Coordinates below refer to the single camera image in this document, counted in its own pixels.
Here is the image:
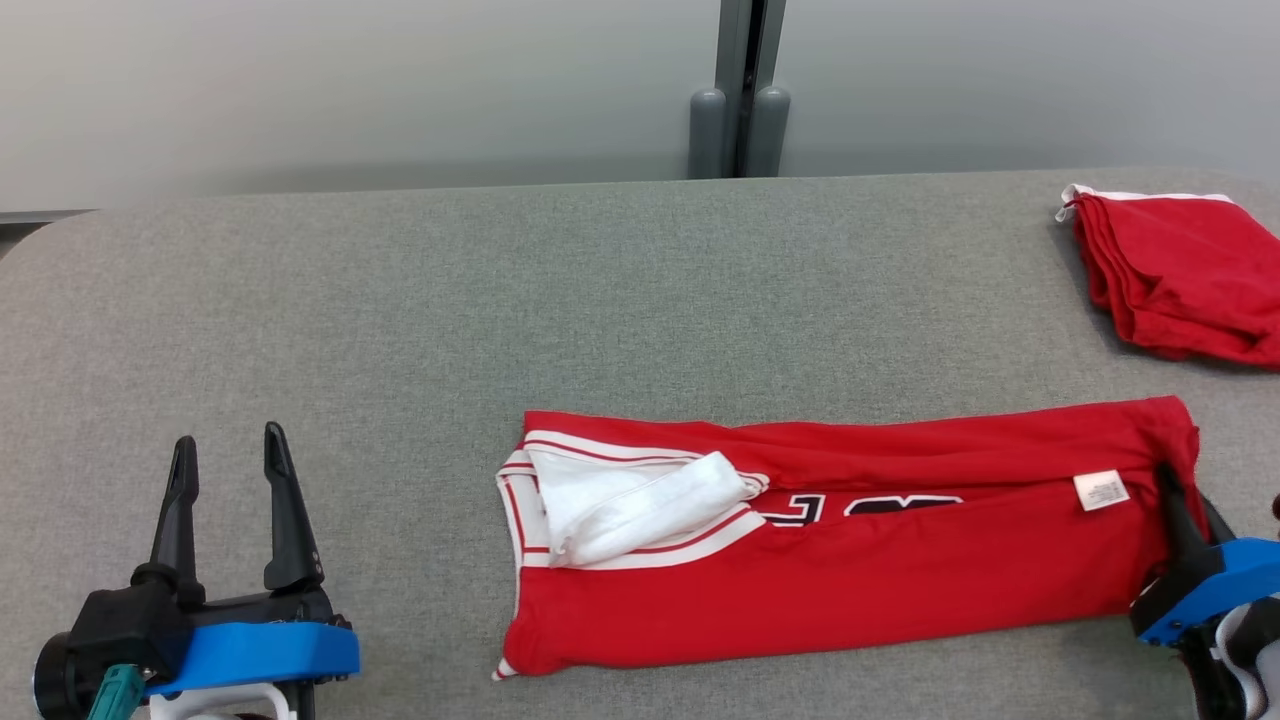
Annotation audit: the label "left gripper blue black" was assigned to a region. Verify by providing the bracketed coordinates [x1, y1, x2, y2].
[132, 422, 361, 698]

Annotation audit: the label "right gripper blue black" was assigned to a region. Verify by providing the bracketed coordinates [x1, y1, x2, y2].
[1130, 462, 1280, 646]

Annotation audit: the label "red shorts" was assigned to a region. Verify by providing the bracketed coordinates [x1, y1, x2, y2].
[1055, 184, 1280, 371]

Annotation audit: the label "red white basketball jersey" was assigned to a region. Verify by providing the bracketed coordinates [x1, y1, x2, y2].
[490, 396, 1201, 682]

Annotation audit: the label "left green connector black cable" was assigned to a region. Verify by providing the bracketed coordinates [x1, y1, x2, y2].
[86, 664, 147, 720]

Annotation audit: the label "grey partition post two feet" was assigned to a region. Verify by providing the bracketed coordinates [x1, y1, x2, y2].
[688, 0, 791, 180]

